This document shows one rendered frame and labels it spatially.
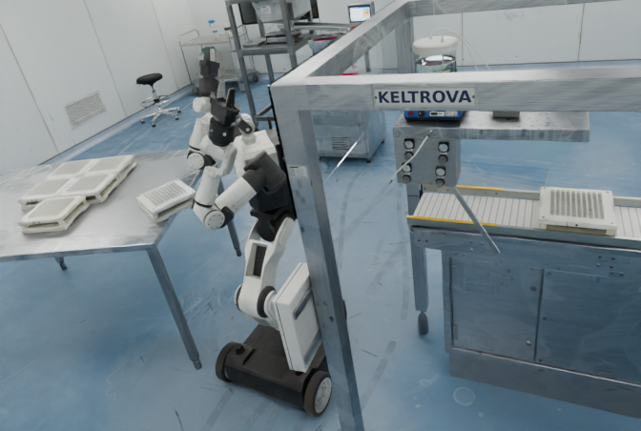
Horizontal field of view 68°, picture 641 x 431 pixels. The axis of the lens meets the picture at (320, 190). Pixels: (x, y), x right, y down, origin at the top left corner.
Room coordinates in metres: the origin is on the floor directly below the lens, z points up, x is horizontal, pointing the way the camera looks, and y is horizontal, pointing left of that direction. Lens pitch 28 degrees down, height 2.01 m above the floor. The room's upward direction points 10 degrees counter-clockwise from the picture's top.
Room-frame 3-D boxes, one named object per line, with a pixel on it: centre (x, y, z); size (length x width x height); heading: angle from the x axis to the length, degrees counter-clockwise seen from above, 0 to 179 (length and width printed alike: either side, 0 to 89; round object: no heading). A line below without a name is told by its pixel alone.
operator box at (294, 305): (1.03, 0.11, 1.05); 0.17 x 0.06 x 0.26; 152
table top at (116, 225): (2.53, 1.45, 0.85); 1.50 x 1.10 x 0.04; 81
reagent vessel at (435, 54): (1.65, -0.47, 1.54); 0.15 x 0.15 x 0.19
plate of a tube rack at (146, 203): (2.22, 0.79, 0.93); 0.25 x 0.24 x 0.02; 124
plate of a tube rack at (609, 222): (1.44, -0.92, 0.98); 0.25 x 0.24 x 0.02; 152
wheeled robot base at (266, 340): (1.88, 0.26, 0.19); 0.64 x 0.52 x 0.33; 147
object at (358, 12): (4.44, -0.63, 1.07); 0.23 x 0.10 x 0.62; 62
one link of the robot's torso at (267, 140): (1.92, 0.20, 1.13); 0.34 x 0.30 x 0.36; 11
